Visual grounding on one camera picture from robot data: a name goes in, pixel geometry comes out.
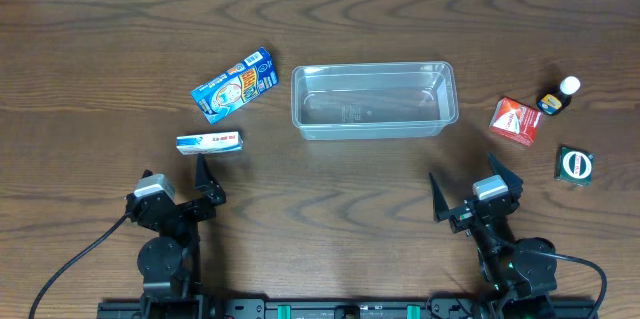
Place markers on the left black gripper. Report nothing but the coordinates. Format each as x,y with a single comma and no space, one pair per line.
187,208

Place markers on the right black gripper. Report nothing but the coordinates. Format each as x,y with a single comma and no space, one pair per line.
473,209

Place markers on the white blue medicine box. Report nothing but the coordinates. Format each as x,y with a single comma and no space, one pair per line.
209,143

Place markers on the red white medicine box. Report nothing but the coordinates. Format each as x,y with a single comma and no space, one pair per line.
515,121

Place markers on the blue fever patch box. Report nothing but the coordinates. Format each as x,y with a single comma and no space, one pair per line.
240,84

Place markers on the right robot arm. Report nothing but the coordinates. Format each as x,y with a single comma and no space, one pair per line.
522,271

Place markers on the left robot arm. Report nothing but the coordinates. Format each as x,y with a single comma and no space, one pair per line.
170,263

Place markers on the clear plastic container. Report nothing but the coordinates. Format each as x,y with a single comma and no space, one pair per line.
373,100

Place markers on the dark green square box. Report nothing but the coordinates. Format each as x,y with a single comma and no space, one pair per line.
574,166

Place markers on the dark bottle white cap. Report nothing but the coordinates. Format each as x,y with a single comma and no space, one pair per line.
558,98

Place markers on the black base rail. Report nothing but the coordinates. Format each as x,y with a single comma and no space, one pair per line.
435,308

